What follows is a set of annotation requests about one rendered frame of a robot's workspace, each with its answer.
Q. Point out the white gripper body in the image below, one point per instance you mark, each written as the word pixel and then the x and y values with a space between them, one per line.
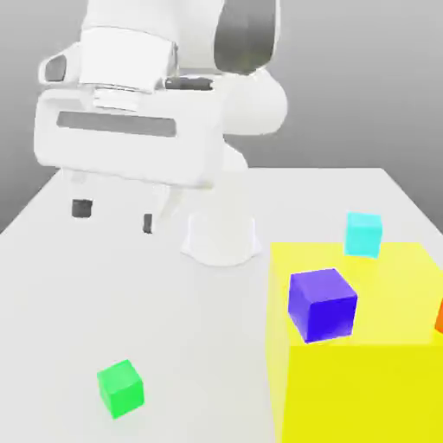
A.
pixel 131 155

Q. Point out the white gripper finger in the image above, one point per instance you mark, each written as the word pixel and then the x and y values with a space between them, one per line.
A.
pixel 82 208
pixel 148 223

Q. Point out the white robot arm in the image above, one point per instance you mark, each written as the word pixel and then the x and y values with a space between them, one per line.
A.
pixel 245 104

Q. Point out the small green cube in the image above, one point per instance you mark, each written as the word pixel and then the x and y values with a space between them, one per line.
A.
pixel 121 389

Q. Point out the small blue cube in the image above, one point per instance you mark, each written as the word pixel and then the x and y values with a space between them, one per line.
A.
pixel 322 306

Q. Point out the small cyan cube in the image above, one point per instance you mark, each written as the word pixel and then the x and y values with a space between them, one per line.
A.
pixel 362 235

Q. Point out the small orange cube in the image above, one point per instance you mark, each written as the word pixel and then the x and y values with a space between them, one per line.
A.
pixel 440 317

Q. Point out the large yellow box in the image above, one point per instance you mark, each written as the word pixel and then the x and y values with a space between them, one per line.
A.
pixel 346 398

